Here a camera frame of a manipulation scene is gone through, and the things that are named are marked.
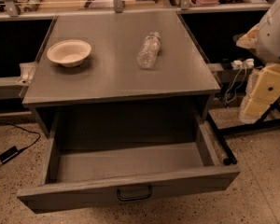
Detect black adapter cable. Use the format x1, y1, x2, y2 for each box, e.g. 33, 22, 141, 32
0, 122, 42, 195

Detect black drawer handle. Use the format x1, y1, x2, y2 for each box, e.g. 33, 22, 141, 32
117, 186, 152, 202

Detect white charger cables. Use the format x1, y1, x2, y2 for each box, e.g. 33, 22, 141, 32
223, 66, 248, 105

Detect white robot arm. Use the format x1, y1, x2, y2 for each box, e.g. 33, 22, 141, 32
236, 0, 280, 124

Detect clear plastic water bottle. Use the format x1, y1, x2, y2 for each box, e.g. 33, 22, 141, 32
137, 32, 161, 69

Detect black power adapter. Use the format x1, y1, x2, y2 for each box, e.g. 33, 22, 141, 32
0, 147, 19, 164

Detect grey wooden cabinet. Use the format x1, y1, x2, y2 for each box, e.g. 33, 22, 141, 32
23, 10, 219, 133

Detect bottle on back shelf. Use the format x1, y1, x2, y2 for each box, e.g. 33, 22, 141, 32
23, 0, 43, 12

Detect white power plugs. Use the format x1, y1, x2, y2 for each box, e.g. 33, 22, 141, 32
231, 58, 254, 69

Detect black side table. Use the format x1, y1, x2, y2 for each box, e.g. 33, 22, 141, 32
206, 100, 280, 165

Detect grey top drawer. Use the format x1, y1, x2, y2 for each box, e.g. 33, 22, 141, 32
16, 111, 241, 215

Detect white paper bowl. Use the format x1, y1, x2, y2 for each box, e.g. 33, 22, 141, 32
47, 39, 91, 67

